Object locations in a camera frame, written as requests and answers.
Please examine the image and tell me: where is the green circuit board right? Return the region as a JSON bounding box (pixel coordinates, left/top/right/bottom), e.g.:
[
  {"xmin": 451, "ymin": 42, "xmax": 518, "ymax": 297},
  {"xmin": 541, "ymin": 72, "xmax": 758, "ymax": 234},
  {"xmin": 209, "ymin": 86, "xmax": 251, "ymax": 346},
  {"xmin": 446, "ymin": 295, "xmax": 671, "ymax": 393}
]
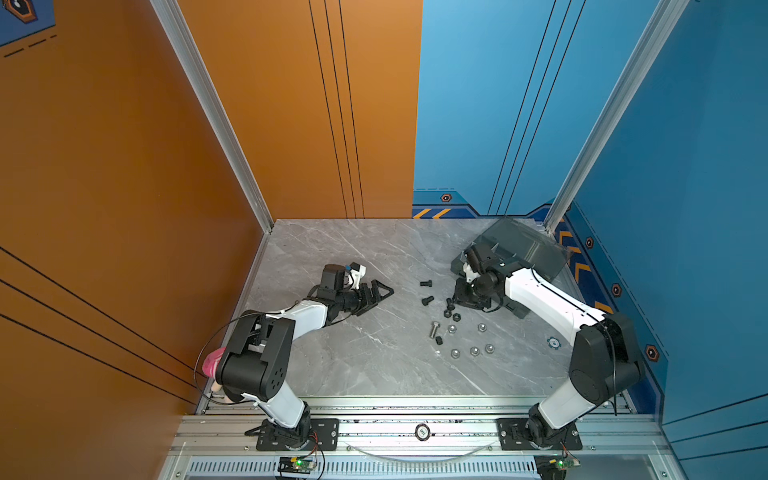
[{"xmin": 534, "ymin": 456, "xmax": 581, "ymax": 480}]

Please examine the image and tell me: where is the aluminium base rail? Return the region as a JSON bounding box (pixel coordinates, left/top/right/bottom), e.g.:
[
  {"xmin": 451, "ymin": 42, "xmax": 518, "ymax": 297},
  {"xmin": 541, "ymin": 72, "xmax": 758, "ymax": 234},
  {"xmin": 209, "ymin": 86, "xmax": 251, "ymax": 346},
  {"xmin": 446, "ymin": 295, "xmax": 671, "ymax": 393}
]
[{"xmin": 160, "ymin": 396, "xmax": 684, "ymax": 479}]

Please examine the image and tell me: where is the green circuit board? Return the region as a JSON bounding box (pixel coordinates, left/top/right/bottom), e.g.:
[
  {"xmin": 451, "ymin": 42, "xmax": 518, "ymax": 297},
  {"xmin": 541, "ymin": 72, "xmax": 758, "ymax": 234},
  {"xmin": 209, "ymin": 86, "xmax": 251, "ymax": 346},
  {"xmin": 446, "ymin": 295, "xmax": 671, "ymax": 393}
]
[
  {"xmin": 534, "ymin": 456, "xmax": 581, "ymax": 480},
  {"xmin": 277, "ymin": 457, "xmax": 317, "ymax": 476}
]

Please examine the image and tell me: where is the green circuit board left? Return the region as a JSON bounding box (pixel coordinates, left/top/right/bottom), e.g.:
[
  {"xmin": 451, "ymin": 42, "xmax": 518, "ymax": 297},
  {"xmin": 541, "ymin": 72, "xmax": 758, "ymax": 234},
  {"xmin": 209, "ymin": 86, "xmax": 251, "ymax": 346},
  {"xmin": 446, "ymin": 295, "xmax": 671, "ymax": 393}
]
[{"xmin": 277, "ymin": 457, "xmax": 317, "ymax": 476}]

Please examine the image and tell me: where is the clear grey compartment organizer box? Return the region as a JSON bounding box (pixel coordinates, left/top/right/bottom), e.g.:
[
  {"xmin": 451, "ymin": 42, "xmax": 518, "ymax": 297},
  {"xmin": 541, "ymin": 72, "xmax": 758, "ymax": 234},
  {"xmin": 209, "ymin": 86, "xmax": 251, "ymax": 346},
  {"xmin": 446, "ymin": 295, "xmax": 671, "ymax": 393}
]
[{"xmin": 451, "ymin": 217, "xmax": 571, "ymax": 319}]

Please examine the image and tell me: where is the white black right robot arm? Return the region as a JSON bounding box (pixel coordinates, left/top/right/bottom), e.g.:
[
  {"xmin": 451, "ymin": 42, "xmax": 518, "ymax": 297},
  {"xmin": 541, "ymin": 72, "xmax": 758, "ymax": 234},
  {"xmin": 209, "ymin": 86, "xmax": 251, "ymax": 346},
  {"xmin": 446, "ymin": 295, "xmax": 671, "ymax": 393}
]
[{"xmin": 453, "ymin": 243, "xmax": 645, "ymax": 449}]

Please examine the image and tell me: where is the aluminium frame post right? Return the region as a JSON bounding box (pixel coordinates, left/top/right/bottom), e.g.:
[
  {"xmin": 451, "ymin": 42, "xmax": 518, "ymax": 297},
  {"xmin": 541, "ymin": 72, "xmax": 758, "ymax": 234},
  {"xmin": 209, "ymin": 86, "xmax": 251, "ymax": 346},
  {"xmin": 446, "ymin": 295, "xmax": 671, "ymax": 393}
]
[{"xmin": 543, "ymin": 0, "xmax": 689, "ymax": 235}]

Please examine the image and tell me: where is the aluminium frame post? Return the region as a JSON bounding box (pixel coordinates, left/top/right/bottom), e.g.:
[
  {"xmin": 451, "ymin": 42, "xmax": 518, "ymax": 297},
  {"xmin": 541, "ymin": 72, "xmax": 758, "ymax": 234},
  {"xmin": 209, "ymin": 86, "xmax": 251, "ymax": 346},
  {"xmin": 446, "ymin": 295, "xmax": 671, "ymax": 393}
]
[
  {"xmin": 543, "ymin": 0, "xmax": 689, "ymax": 235},
  {"xmin": 149, "ymin": 0, "xmax": 274, "ymax": 234}
]

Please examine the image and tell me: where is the black hex nut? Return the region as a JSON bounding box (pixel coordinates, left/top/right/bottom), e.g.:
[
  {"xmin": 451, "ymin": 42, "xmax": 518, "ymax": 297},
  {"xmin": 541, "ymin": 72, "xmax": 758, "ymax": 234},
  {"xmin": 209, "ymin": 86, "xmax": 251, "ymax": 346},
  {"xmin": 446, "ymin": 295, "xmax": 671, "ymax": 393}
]
[{"xmin": 443, "ymin": 309, "xmax": 461, "ymax": 322}]

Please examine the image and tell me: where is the aluminium frame post left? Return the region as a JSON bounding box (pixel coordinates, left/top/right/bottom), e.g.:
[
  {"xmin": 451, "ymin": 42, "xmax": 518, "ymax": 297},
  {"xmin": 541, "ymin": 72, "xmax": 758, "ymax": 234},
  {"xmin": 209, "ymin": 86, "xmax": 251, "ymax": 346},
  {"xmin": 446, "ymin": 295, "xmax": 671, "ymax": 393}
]
[{"xmin": 149, "ymin": 0, "xmax": 274, "ymax": 234}]

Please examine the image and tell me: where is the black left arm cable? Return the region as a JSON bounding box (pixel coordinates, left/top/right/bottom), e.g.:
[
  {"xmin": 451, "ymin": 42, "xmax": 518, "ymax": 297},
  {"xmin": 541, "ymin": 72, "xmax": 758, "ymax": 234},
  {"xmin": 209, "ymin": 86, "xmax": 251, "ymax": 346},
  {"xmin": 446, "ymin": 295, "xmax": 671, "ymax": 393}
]
[{"xmin": 193, "ymin": 314, "xmax": 265, "ymax": 406}]

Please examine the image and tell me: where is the pink object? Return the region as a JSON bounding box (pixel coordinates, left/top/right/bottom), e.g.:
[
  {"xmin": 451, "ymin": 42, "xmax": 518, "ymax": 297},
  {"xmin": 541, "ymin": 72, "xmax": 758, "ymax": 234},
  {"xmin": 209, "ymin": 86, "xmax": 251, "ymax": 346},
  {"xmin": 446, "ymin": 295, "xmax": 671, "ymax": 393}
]
[{"xmin": 202, "ymin": 347, "xmax": 226, "ymax": 378}]

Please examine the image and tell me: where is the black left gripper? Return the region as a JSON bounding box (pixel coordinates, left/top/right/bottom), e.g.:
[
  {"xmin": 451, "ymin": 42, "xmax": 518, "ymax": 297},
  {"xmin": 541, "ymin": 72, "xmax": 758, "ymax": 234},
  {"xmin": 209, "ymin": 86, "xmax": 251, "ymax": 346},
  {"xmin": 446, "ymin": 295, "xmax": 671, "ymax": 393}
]
[{"xmin": 335, "ymin": 281, "xmax": 393, "ymax": 316}]

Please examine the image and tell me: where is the silver hex bolt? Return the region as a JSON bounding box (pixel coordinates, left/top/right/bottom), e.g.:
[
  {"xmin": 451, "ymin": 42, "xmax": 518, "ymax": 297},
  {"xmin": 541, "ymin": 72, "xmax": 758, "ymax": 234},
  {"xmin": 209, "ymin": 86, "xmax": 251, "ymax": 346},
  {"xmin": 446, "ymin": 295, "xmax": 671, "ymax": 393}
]
[{"xmin": 429, "ymin": 321, "xmax": 440, "ymax": 339}]

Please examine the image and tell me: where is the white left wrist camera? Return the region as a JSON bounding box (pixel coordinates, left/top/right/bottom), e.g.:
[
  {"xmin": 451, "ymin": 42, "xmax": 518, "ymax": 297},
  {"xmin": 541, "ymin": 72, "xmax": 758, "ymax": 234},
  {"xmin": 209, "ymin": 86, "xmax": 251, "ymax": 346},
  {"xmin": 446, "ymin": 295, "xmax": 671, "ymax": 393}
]
[{"xmin": 344, "ymin": 262, "xmax": 366, "ymax": 290}]

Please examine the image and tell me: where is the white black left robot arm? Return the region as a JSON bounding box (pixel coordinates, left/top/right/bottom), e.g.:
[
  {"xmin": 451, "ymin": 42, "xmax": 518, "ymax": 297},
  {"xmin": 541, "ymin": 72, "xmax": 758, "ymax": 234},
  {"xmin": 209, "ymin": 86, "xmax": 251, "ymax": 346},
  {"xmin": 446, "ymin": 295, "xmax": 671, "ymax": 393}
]
[{"xmin": 203, "ymin": 280, "xmax": 394, "ymax": 450}]

